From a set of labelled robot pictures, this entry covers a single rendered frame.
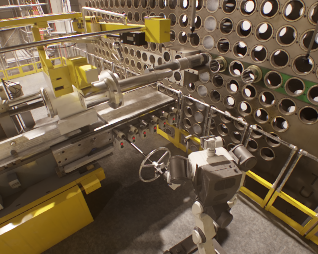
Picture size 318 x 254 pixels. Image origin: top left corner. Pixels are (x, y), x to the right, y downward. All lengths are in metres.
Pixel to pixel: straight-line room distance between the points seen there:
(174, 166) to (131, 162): 2.00
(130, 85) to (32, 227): 1.67
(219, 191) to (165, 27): 0.99
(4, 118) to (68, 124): 0.67
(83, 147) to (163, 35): 1.53
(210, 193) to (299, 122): 2.10
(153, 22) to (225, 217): 1.28
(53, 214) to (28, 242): 0.38
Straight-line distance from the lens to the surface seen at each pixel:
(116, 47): 1.35
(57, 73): 1.81
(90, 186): 2.12
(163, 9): 4.08
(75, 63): 1.67
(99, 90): 1.77
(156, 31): 1.21
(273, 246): 2.65
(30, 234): 2.31
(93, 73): 1.49
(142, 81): 2.02
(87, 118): 2.05
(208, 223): 1.66
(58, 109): 2.00
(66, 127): 2.01
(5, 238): 2.25
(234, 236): 2.52
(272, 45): 2.87
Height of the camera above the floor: 2.17
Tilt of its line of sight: 35 degrees down
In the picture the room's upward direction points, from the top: straight up
